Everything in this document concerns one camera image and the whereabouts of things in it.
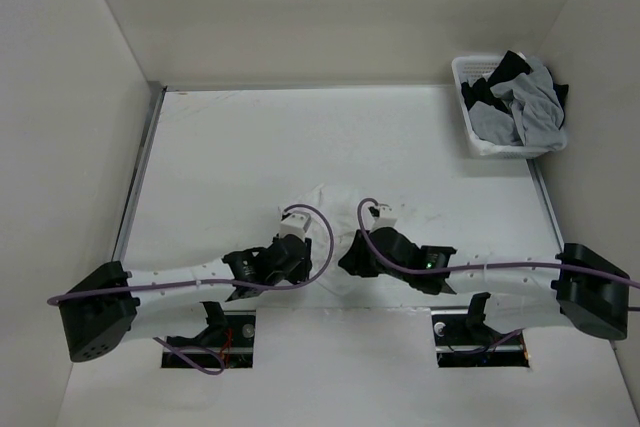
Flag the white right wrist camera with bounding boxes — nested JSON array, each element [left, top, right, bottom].
[[369, 203, 398, 231]]

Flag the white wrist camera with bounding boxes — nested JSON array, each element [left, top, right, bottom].
[[369, 203, 398, 231], [278, 211, 312, 241]]

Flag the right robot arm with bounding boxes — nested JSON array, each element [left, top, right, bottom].
[[338, 227, 631, 343]]

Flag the grey folded tank top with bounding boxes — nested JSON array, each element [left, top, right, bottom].
[[469, 102, 521, 146]]

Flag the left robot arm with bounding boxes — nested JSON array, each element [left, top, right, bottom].
[[48, 234, 312, 363]]

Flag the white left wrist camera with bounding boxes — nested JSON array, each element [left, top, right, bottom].
[[278, 211, 312, 241]]

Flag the metal table edge rail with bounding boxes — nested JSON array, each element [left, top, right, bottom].
[[111, 81, 167, 261]]

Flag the white tank top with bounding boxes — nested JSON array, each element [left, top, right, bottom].
[[278, 184, 389, 308]]

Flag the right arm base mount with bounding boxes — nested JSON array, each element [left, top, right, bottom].
[[431, 293, 530, 368]]

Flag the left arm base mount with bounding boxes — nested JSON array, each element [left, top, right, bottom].
[[161, 302, 256, 374]]

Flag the black tank top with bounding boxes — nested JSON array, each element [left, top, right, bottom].
[[460, 49, 571, 126]]

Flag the white plastic laundry basket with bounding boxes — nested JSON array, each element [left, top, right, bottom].
[[451, 50, 569, 159]]

